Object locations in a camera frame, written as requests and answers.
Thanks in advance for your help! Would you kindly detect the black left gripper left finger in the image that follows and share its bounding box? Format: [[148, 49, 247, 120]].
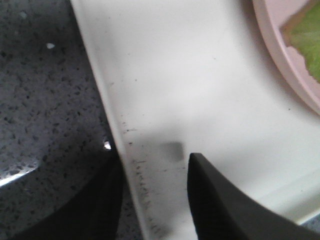
[[9, 150, 124, 240]]

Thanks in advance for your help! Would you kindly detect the pink round plate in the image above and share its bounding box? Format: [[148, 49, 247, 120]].
[[252, 0, 320, 114]]

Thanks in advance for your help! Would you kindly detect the green lettuce leaf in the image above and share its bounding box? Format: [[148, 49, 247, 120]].
[[282, 1, 320, 82]]

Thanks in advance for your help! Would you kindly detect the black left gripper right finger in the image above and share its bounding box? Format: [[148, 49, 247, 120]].
[[187, 153, 320, 240]]

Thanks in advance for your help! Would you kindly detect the cream bear serving tray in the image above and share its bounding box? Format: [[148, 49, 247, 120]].
[[71, 0, 320, 240]]

